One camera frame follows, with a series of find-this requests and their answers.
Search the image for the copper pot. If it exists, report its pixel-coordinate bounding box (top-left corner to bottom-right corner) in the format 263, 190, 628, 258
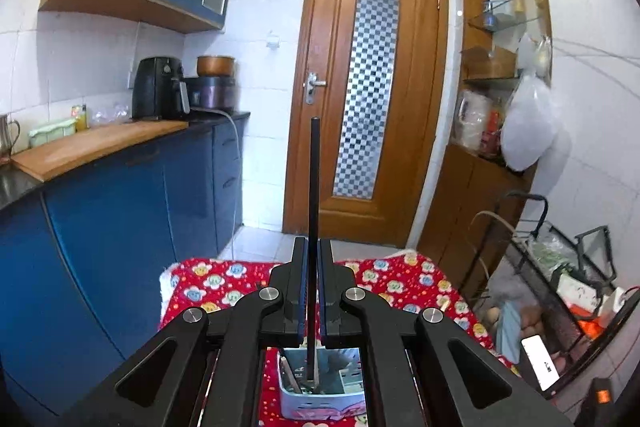
196, 55, 236, 78

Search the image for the black wire cart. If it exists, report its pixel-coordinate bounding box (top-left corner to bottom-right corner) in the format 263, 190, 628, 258
460, 192, 640, 408

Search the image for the light blue utensil box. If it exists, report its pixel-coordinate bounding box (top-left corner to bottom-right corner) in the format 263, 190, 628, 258
276, 346, 367, 420

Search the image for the metal door handle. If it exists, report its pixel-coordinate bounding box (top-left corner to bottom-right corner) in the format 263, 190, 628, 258
302, 72, 327, 105

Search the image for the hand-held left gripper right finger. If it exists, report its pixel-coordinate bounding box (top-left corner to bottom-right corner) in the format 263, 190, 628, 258
320, 238, 576, 427

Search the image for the green container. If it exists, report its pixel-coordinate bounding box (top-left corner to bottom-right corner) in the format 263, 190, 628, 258
28, 119, 77, 148

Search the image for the red printed tablecloth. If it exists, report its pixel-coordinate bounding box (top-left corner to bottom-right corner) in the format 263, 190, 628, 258
159, 249, 521, 427

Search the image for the wooden chopstick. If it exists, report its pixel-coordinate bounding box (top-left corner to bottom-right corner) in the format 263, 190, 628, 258
280, 354, 301, 393

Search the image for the wooden shelf unit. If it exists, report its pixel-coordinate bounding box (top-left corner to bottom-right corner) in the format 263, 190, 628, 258
417, 0, 553, 293

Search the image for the wooden door with glass panel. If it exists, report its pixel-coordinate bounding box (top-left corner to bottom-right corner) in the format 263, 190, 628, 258
282, 0, 448, 248

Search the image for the white cable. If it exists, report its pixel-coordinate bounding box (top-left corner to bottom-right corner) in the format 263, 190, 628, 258
200, 107, 243, 258

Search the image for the dark rice cooker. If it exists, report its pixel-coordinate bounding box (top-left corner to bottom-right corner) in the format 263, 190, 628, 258
182, 76, 237, 112

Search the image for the metal jug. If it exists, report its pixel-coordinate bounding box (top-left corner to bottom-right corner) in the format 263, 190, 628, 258
0, 114, 22, 158

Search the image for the wooden board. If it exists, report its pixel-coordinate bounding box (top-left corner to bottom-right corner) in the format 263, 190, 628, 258
11, 119, 190, 182

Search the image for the black air fryer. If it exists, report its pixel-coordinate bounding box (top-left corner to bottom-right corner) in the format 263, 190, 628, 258
131, 57, 191, 120

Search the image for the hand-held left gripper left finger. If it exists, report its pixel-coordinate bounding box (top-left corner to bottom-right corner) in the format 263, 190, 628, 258
65, 236, 307, 427

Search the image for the white phone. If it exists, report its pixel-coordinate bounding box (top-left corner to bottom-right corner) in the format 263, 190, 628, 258
521, 334, 560, 390

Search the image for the blue base cabinet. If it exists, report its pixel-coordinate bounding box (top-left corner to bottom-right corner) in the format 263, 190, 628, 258
0, 112, 251, 427

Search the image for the white plastic bag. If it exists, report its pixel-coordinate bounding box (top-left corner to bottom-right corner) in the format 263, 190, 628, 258
500, 74, 571, 172

